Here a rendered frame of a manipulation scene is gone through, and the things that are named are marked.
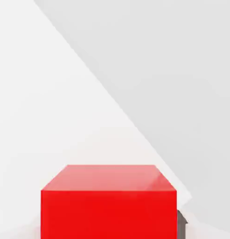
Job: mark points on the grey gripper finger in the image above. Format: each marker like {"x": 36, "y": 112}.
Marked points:
{"x": 181, "y": 227}

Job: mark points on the small red cube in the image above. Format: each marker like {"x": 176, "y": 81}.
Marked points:
{"x": 109, "y": 212}

